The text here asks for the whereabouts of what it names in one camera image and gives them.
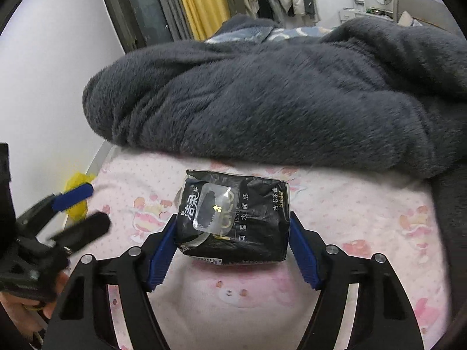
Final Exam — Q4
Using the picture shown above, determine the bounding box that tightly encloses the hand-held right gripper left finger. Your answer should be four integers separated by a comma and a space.
43, 220, 179, 350

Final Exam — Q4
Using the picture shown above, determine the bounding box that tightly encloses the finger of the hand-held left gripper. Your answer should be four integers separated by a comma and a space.
43, 211, 112, 255
16, 183, 95, 227

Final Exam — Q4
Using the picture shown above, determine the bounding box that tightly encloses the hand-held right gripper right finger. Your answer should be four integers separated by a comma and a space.
288, 211, 426, 350

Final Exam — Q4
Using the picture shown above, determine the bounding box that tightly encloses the black tissue packet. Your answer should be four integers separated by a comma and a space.
174, 169, 292, 266

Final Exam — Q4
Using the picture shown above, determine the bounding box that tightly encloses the person's left hand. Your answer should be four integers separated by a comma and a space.
0, 272, 71, 322

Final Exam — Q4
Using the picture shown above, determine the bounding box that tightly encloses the yellow plastic bag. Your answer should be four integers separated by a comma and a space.
65, 172, 96, 222

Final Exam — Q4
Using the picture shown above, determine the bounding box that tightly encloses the pink printed bedsheet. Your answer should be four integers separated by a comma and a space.
69, 149, 453, 350

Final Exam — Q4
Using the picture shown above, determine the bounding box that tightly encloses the dark grey fleece blanket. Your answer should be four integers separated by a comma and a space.
82, 15, 467, 263

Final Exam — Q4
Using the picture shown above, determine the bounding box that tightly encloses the grey curtain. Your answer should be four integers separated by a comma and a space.
149, 0, 195, 41

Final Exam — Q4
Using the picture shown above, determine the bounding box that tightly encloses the blue patterned quilt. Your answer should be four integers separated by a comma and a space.
204, 26, 333, 45

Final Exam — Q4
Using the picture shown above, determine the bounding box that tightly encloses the yellow curtain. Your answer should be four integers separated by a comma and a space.
171, 0, 233, 41

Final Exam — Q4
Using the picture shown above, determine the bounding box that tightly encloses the beige headboard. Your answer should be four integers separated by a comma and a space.
396, 0, 454, 32

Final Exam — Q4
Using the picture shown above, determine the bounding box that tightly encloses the dark window frame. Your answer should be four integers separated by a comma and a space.
95, 0, 175, 54

